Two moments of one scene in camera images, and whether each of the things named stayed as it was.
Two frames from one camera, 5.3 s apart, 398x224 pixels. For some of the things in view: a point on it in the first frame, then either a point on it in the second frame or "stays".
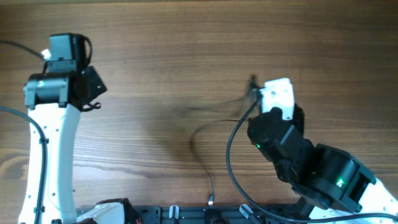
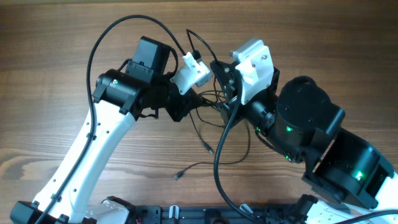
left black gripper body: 97,86 to 177,104
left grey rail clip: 174,211 stays
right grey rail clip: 245,210 stays
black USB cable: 211,195 to 217,97
